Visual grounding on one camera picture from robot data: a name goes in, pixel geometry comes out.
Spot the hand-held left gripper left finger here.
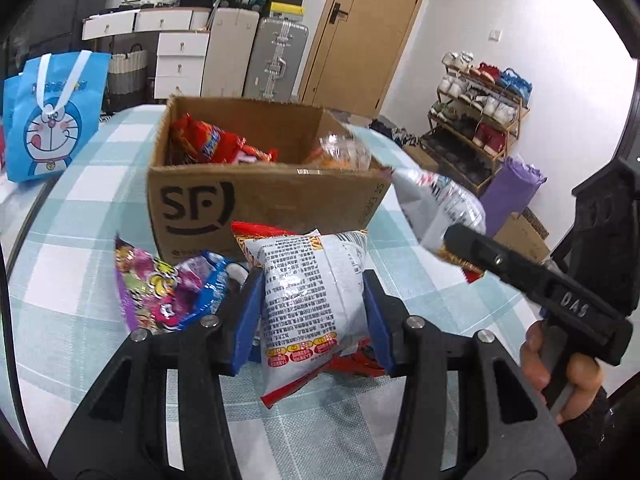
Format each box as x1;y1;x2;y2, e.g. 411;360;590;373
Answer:
47;270;266;480

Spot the beige suitcase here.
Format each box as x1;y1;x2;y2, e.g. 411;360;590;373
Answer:
201;7;261;98

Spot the purple paper bag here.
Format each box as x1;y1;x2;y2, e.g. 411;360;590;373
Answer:
480;156;547;238

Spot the group of assorted shoes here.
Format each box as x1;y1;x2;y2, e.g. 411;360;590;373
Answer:
430;50;533;186

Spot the red snack packet black label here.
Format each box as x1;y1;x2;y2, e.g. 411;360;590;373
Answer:
330;337;388;378

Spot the blue cartoon tote bag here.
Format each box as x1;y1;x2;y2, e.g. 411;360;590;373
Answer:
2;51;112;183

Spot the teal checked tablecloth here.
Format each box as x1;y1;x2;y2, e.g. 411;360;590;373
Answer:
0;105;551;480

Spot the pair of dark sneakers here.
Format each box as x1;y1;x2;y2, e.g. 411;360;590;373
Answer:
372;117;416;147

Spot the silver suitcase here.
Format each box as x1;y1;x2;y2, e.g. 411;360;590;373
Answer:
243;16;309;102

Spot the wooden shoe rack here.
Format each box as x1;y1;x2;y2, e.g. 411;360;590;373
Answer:
420;52;531;196

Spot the wooden door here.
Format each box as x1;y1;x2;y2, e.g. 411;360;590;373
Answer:
297;0;436;120

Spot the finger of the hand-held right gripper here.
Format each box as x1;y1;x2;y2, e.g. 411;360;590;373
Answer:
444;224;549;302

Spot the orange snack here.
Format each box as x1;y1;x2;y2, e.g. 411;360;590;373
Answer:
302;132;373;170

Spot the person's right forearm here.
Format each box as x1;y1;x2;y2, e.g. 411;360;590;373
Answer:
557;387;618;466

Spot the silver white snack packet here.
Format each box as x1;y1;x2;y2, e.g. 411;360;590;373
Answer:
390;167;487;285

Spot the white and red chip bag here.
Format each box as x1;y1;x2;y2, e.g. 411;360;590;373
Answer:
231;221;370;409

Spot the yellow shoe box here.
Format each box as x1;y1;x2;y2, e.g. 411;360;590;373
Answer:
267;1;307;20

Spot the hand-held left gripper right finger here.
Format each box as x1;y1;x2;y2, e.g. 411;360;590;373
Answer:
361;269;578;480

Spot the red snack packet blue print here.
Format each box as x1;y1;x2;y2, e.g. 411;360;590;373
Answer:
168;112;278;165

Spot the striped woven basket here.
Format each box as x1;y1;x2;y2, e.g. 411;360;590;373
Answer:
107;45;149;111

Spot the small cardboard carton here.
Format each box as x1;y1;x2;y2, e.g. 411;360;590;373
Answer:
492;212;551;266

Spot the purple cartoon snack packet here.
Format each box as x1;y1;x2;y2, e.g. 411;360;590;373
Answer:
114;235;221;336

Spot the brown cardboard box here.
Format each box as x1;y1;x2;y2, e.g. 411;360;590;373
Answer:
146;94;393;266

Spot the white drawer desk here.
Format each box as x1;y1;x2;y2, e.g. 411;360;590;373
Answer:
81;7;213;98

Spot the person's right hand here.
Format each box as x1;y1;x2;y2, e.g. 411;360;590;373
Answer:
520;320;603;426

